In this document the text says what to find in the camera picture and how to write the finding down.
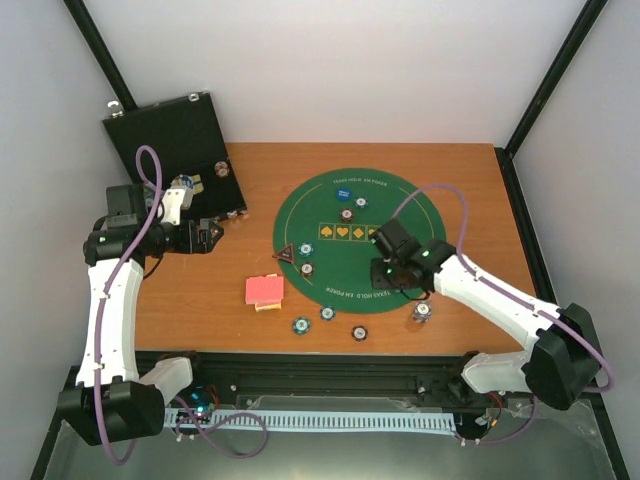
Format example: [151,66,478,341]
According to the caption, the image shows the grey poker chip stack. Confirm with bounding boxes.
[412,301,432,324]

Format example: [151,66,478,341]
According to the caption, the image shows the brown poker chip stack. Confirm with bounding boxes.
[351,325,368,342]

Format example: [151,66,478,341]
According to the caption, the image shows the red triangular dealer button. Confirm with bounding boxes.
[272,244,295,264]

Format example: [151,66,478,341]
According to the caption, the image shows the blue small blind button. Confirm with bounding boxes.
[335,187,353,202]

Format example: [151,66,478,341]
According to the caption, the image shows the teal poker chip stack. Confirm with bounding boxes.
[292,317,311,335]

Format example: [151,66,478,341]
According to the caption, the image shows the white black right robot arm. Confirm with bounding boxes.
[371,237,603,410]

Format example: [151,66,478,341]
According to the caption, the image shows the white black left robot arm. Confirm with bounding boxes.
[57,185,224,446]

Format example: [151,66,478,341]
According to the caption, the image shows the blue chips in case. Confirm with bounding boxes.
[171,174,204,194]

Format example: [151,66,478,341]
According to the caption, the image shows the orange chip in case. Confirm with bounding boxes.
[214,161,230,178]

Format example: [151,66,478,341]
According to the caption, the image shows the red playing card deck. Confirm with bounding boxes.
[245,274,284,312]

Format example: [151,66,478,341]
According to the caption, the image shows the round green poker mat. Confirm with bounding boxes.
[272,168,424,314]

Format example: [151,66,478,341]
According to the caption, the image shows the black poker case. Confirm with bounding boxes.
[103,92,248,221]

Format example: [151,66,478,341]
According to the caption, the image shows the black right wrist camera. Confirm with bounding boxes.
[371,218,420,263]

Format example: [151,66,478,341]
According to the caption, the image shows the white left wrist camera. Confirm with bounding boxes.
[160,186,194,226]

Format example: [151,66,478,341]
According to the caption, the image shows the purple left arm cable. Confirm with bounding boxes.
[94,145,166,466]

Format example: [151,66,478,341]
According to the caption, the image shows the black aluminium frame rail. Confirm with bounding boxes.
[32,353,629,479]

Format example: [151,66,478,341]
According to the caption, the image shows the light blue cable duct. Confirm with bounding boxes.
[164,408,456,435]

